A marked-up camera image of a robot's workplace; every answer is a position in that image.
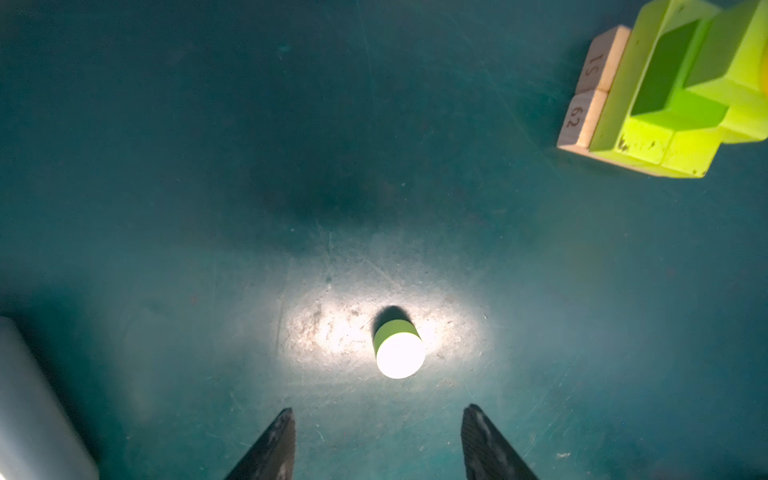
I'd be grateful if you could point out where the green cylinder block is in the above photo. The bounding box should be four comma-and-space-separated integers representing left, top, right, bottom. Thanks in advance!
373, 319, 426, 380

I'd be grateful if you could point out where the natural wood block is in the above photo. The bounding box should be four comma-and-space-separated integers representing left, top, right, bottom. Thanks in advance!
557, 90, 608, 152
575, 25, 631, 94

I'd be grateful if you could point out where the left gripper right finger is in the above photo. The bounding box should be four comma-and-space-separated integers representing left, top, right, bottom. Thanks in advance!
460, 404, 538, 480

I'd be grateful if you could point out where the silver metal bottle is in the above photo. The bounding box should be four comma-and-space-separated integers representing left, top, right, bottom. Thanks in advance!
1, 317, 99, 479

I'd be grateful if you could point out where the long green block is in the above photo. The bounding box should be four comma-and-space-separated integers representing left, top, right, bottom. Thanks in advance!
685, 1, 767, 144
589, 0, 722, 178
660, 130, 721, 179

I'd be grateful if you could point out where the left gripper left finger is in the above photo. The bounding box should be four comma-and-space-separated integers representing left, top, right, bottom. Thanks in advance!
225, 408, 296, 480

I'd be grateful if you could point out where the small green cube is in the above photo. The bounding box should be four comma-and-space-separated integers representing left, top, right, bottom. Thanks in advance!
631, 19, 728, 131

